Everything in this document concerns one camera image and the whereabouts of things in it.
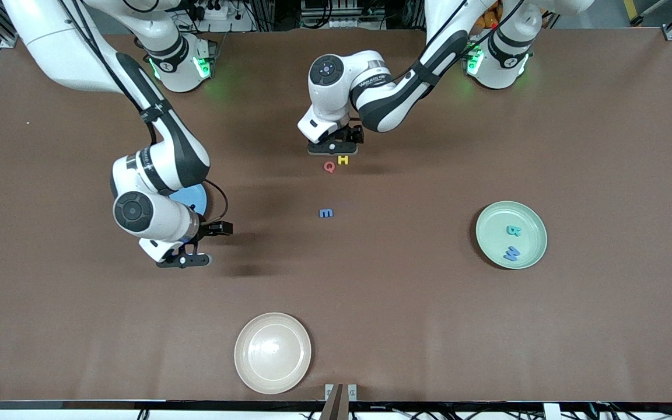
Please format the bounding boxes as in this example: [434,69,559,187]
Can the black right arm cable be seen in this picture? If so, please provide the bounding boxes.
[204,178,229,223]

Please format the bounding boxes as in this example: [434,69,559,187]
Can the white power strip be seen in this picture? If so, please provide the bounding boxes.
[193,0,255,33]

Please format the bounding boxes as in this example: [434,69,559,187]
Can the blue round plate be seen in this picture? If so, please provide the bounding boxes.
[170,184,208,216]

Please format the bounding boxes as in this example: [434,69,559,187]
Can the pile of orange packets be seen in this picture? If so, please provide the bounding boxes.
[475,6,501,30]

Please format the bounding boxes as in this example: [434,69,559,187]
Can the dark slanted mounting post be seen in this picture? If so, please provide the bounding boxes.
[320,383,350,420]

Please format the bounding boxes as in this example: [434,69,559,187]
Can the background equipment rack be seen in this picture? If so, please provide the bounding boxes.
[298,0,407,31]

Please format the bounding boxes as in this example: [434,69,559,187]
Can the beige round plate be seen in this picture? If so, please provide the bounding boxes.
[234,312,312,395]

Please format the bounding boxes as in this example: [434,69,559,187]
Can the pale green round plate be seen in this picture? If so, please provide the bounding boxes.
[475,201,548,270]

